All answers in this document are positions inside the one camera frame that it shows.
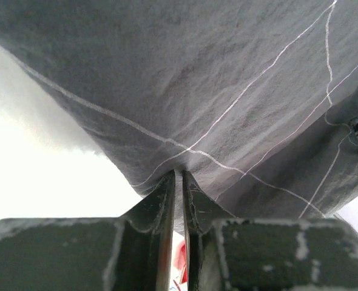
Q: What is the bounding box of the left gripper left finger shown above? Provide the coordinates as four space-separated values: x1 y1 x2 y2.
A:
0 171 175 290

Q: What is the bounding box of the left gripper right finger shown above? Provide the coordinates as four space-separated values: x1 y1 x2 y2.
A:
182 171 358 290

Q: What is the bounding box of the grey checked cloth napkin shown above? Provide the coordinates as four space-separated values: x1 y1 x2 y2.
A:
0 1 358 218

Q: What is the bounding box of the red rectangular tray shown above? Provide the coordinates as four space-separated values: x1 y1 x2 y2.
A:
173 239 187 290

